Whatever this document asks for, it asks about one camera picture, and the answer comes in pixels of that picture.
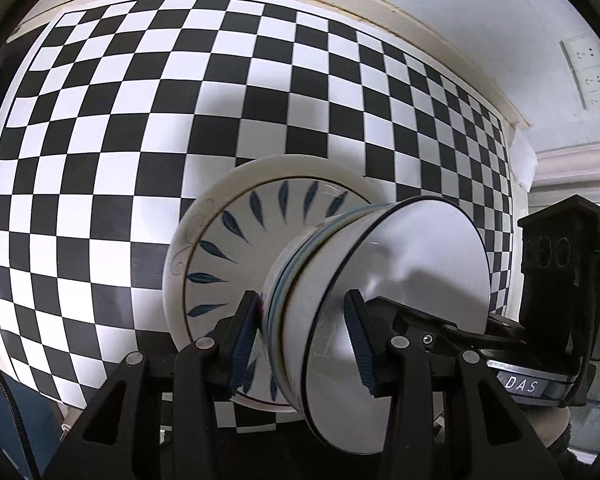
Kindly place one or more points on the black white checkered tablecloth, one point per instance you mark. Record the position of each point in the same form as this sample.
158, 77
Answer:
105, 160

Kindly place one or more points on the white wall socket panel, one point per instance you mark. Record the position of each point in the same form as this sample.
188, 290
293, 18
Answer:
587, 70

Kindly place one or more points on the person's right forearm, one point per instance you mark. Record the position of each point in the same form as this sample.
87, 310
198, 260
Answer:
550, 422

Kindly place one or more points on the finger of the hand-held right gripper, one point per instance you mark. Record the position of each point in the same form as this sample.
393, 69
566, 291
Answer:
430, 324
507, 322

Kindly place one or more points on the white plate blue leaf pattern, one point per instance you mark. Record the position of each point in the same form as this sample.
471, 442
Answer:
260, 230

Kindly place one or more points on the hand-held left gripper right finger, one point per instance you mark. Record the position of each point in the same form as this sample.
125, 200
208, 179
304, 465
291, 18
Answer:
362, 355

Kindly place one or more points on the white cup with stripes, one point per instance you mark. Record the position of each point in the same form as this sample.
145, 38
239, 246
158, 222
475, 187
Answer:
405, 270

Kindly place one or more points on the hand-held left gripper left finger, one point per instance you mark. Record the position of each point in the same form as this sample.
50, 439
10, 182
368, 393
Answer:
242, 355

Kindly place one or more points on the large white plate swirl print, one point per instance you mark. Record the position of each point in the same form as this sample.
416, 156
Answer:
195, 230

